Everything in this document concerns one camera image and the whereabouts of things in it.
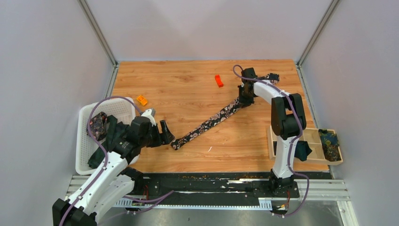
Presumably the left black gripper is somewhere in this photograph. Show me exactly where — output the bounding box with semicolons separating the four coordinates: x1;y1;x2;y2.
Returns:
140;120;176;147

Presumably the black pink rose tie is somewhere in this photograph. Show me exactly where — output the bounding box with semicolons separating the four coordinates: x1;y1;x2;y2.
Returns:
170;73;280;151

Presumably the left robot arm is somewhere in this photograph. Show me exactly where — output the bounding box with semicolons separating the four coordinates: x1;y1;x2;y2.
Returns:
52;116;175;226

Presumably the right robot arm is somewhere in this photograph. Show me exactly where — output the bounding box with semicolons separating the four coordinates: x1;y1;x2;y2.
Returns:
237;68;306;197

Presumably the red plastic block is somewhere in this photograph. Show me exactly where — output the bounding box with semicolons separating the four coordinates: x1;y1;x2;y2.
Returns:
215;74;224;88

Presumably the orange plastic block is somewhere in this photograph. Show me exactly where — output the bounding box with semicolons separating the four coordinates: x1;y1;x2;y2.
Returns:
136;95;148;106

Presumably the white perforated plastic basket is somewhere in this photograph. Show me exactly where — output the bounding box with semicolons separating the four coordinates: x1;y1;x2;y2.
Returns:
75;98;136;175

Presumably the dark green tie in basket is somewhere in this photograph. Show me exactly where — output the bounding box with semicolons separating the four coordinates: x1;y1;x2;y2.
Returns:
88;115;128;169

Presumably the dark floral tie in basket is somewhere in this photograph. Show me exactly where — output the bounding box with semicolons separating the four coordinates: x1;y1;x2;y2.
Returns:
89;112;107;141

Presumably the wooden compartment box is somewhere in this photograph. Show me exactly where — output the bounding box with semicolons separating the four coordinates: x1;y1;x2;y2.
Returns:
266;126;343;165

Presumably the dark teal tie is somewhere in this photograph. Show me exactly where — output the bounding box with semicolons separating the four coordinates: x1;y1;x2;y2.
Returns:
295;141;312;161

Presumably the blue gold patterned tie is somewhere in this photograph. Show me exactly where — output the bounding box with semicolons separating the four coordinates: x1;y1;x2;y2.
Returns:
318;129;342;162

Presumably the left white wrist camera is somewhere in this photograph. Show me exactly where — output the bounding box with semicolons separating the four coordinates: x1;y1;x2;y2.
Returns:
140;108;156;126

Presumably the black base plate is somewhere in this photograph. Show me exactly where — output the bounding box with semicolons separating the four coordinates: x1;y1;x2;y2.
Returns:
113;171;301;207

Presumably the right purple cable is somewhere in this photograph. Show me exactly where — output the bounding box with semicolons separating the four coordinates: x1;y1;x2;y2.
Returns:
232;65;310;218

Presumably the purple cable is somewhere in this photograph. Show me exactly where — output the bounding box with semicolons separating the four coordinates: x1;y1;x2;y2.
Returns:
57;96;144;226
232;65;310;218

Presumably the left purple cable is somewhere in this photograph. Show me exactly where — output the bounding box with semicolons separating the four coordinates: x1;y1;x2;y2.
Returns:
57;96;144;226

